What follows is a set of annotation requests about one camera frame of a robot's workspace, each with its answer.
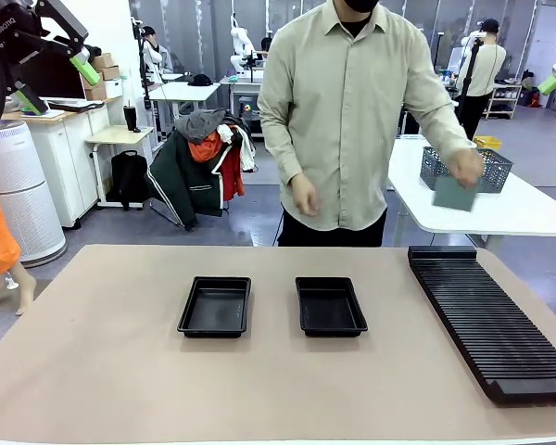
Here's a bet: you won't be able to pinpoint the black ESD tray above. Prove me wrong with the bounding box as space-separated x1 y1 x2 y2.
176 275 252 338
295 276 369 338

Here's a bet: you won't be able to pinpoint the grey hoodie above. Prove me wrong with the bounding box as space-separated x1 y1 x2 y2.
174 108 228 145

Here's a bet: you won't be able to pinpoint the white side table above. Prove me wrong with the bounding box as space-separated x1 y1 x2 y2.
387 137 556 237

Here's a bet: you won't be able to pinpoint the green circuit board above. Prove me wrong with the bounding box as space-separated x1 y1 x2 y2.
432 175 479 213

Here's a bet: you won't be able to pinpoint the person's left forearm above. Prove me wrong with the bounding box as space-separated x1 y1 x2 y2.
416 83 478 163

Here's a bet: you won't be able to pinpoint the person's right hand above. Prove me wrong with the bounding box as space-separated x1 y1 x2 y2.
288 172 322 218

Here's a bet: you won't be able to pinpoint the black slotted board rack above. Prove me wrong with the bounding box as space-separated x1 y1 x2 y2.
407 245 556 405

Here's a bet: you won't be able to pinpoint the white office table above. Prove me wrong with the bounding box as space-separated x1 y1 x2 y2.
147 82 221 135

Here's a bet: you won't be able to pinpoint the person wearing headset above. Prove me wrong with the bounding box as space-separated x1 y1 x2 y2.
138 26 173 75

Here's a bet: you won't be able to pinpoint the red garment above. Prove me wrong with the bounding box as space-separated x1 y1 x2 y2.
220 143 246 202

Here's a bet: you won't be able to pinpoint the grey plastic basket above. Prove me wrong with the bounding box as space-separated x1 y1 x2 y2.
419 146 514 195

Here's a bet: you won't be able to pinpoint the black tripod stand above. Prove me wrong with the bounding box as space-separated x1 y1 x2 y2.
456 36 486 140

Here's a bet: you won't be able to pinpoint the white workbench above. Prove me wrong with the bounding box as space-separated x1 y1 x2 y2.
220 69 265 138

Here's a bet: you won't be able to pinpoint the person's left hand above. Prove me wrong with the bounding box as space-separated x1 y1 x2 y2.
447 148 487 190

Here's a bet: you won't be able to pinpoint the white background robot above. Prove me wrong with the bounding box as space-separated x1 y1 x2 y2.
230 13 259 75

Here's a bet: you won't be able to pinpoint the dark green jacket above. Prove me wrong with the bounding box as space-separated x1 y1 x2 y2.
145 131 228 232

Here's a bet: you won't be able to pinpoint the white shelf unit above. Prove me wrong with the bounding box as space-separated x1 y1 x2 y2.
484 83 524 121

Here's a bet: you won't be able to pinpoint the small wood-top desk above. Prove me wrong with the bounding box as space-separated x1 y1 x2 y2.
85 124 155 209

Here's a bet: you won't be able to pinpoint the person in black cap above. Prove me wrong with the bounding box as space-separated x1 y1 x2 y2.
453 18 508 140

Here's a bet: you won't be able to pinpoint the person in beige shirt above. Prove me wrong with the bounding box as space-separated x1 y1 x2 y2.
257 0 486 248

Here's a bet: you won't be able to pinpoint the black computer monitor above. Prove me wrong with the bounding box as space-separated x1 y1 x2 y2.
20 44 87 101

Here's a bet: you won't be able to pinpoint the white garment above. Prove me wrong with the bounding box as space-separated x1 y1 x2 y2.
216 123 257 172

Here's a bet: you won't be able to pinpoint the yellow bin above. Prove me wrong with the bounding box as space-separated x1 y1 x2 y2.
473 135 504 152

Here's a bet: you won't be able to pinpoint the white cabinet with wood top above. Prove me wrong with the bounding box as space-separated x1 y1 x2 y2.
2 99 112 228

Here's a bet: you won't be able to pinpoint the black backpack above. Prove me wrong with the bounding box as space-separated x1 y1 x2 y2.
109 150 150 210

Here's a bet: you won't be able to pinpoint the orange garment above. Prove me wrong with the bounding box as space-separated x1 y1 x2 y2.
187 133 224 163

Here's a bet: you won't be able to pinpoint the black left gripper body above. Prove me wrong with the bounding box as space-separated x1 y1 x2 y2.
0 0 44 71

